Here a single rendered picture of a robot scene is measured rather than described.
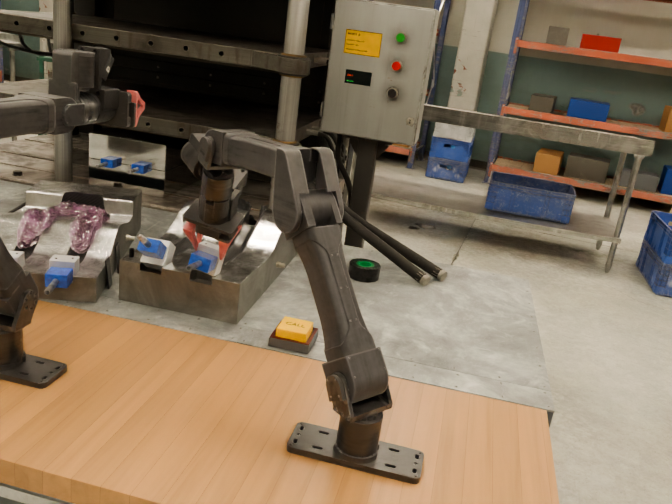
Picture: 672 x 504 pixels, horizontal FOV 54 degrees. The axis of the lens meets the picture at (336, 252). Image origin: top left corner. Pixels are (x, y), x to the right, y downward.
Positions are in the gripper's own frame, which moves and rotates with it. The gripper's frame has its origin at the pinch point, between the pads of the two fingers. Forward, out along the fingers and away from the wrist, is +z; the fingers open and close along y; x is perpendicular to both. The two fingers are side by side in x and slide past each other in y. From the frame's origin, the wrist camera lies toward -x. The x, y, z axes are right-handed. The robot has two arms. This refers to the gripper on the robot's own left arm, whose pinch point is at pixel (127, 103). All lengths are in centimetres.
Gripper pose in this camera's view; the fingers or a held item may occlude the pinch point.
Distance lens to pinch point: 142.0
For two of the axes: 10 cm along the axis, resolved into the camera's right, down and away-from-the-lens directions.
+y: -9.7, -1.9, 1.7
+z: 2.2, -2.7, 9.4
